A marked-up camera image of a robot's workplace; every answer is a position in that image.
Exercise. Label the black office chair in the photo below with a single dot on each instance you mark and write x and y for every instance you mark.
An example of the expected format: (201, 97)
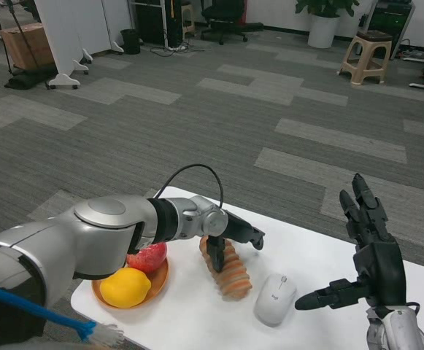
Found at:
(226, 9)

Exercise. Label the large white rolling partition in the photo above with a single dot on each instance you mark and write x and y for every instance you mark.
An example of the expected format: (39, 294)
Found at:
(73, 29)

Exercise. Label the black computer tower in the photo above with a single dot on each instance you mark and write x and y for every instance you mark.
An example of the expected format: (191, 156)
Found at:
(153, 22)

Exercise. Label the orange round plate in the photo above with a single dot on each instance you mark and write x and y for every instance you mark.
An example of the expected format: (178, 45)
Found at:
(160, 282)

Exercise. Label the white computer mouse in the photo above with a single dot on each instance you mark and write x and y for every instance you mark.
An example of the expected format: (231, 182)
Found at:
(273, 300)

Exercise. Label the black waste bin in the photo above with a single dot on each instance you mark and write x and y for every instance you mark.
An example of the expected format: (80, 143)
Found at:
(130, 42)

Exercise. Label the beige stool brown seat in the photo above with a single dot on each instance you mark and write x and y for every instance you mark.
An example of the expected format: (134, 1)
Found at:
(372, 43)

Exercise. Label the brown cardboard box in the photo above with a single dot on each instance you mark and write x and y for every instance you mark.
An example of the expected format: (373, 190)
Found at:
(25, 47)

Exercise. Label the yellow lemon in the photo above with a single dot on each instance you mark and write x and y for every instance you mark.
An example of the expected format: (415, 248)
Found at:
(124, 288)

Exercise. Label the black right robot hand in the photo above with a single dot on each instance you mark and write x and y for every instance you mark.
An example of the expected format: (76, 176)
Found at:
(381, 270)

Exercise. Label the green potted plant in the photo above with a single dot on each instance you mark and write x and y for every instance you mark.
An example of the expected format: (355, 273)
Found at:
(324, 7)

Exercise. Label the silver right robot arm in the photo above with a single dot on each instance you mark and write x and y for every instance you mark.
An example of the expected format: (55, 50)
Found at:
(401, 328)

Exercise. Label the narrow tan stool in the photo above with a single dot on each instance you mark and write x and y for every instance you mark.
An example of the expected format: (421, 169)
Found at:
(187, 7)

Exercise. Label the black green server rack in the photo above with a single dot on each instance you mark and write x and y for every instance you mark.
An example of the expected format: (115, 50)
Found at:
(387, 22)

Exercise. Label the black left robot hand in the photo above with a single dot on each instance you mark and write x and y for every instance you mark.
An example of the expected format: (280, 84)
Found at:
(241, 229)

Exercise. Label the red apple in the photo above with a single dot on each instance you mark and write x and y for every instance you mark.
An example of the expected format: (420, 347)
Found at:
(149, 259)

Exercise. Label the black bag on floor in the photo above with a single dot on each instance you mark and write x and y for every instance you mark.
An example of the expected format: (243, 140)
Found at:
(25, 80)

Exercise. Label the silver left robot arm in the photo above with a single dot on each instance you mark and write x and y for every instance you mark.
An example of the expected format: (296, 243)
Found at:
(106, 222)

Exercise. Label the white plant pot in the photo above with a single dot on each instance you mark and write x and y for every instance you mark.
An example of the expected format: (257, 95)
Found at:
(323, 33)

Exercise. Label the white power strip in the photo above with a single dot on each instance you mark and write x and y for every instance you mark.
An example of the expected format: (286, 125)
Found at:
(177, 46)

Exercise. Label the ridged brown bread loaf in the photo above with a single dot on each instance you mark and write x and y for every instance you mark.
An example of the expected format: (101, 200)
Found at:
(235, 280)

